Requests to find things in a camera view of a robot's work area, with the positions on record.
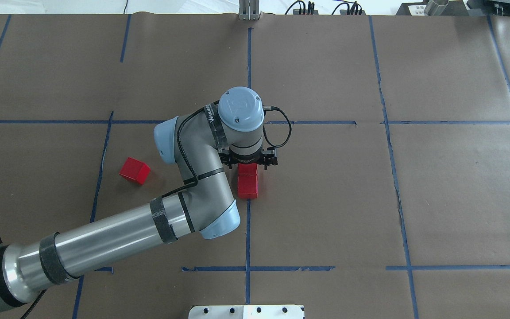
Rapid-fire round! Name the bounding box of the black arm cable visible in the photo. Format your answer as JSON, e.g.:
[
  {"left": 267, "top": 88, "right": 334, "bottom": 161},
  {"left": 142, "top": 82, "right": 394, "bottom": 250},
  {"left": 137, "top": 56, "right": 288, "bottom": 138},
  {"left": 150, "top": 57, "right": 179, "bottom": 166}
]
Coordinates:
[{"left": 162, "top": 105, "right": 293, "bottom": 200}]

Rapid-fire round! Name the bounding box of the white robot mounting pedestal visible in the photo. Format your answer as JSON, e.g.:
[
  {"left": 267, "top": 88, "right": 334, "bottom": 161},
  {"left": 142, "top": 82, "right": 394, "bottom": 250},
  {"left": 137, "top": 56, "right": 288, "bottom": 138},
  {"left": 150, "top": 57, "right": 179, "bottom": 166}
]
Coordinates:
[{"left": 188, "top": 304, "right": 306, "bottom": 319}]

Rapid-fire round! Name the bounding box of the red block placed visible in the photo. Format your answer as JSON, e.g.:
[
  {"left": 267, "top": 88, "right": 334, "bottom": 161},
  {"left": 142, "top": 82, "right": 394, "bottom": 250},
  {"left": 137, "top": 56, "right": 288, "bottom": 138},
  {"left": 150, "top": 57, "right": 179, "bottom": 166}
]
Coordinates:
[
  {"left": 237, "top": 175, "right": 259, "bottom": 200},
  {"left": 238, "top": 163, "right": 258, "bottom": 175}
]

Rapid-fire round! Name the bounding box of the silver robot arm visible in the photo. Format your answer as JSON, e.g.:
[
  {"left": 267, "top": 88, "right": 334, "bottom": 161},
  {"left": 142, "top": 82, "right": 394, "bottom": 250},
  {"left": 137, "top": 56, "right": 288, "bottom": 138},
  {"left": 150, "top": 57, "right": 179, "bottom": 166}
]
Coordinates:
[{"left": 0, "top": 86, "right": 280, "bottom": 312}]

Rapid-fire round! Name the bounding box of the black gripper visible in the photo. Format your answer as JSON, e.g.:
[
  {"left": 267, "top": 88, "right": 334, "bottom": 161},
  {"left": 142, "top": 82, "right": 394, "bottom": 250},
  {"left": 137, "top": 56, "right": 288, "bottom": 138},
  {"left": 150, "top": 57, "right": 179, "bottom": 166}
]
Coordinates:
[{"left": 218, "top": 147, "right": 278, "bottom": 170}]

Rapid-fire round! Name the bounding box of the brown paper table cover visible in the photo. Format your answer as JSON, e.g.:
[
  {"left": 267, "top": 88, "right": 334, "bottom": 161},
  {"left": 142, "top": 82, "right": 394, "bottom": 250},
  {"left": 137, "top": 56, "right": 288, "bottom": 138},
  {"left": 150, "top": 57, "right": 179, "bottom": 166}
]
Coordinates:
[{"left": 0, "top": 12, "right": 510, "bottom": 319}]

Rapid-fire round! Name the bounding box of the aluminium frame post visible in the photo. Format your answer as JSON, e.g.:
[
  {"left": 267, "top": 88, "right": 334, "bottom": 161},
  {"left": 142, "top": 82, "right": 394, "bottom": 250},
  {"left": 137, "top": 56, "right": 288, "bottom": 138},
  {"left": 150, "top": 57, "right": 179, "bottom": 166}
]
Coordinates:
[{"left": 238, "top": 0, "right": 261, "bottom": 21}]

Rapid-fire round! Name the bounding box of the red block far left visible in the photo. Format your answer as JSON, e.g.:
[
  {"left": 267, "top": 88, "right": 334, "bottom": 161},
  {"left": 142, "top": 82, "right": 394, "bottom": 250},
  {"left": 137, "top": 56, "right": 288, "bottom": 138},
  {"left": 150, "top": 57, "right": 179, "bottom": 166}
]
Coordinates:
[{"left": 119, "top": 157, "right": 151, "bottom": 186}]

